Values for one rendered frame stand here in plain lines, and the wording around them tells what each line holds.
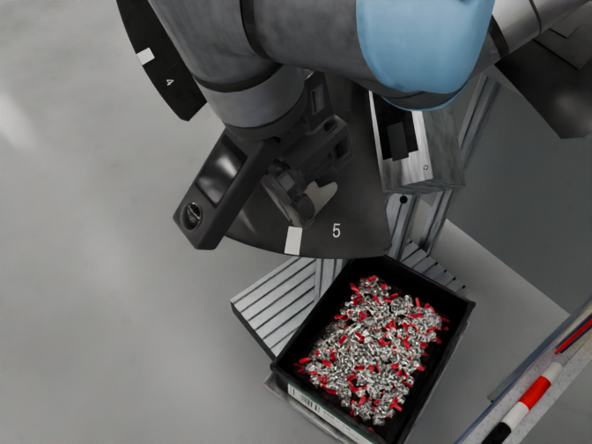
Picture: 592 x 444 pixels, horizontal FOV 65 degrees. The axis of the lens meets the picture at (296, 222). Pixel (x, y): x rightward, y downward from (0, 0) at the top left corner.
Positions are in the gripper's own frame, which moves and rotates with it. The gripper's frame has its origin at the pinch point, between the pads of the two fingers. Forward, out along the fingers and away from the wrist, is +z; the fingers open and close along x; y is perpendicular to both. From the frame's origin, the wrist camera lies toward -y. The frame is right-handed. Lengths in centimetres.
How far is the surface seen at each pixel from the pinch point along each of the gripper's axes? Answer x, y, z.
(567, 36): -12.0, 23.5, -15.5
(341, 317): -7.6, -2.7, 14.3
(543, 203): -4, 68, 86
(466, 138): 17, 57, 61
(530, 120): 10, 74, 65
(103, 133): 151, -16, 100
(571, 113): -16.4, 18.4, -14.5
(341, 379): -13.6, -8.0, 12.6
